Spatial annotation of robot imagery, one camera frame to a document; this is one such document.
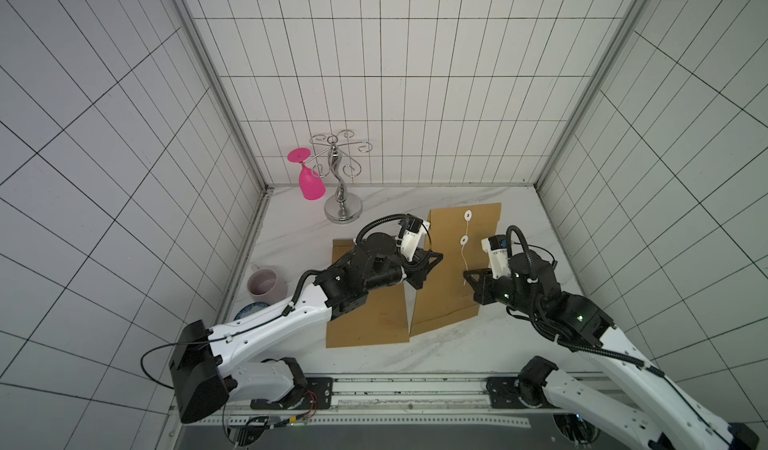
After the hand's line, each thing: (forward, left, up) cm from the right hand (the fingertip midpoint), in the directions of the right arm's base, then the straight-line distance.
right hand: (463, 268), depth 71 cm
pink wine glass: (+31, +46, -5) cm, 56 cm away
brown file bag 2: (-4, +3, -5) cm, 8 cm away
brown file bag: (-6, +21, -22) cm, 31 cm away
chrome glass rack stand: (+34, +37, +5) cm, 50 cm away
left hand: (-2, +7, +5) cm, 9 cm away
